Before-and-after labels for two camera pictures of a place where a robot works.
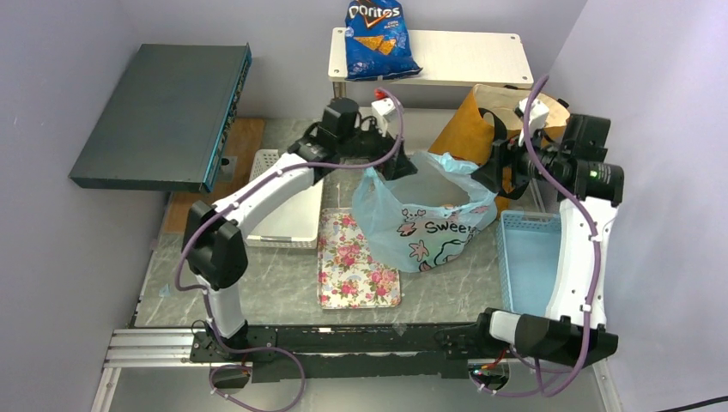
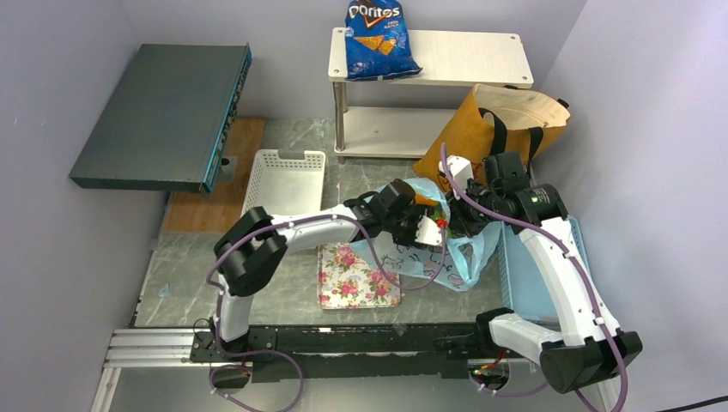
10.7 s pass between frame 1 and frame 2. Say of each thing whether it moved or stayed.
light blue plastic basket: stayed
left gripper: moved
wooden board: stayed
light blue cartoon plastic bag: moved
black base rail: stayed
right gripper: moved
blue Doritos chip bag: stayed
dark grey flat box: stayed
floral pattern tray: stayed
